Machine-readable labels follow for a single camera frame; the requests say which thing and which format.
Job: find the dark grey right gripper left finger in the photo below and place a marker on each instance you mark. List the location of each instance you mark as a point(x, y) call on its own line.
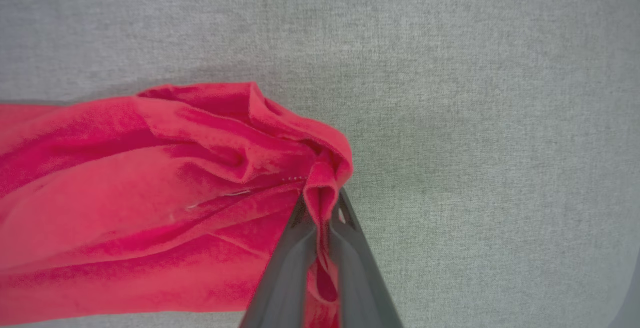
point(285, 278)

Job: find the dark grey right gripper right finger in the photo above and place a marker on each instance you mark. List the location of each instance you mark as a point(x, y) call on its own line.
point(360, 278)

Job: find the red and white garment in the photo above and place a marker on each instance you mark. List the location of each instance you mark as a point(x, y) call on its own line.
point(150, 193)

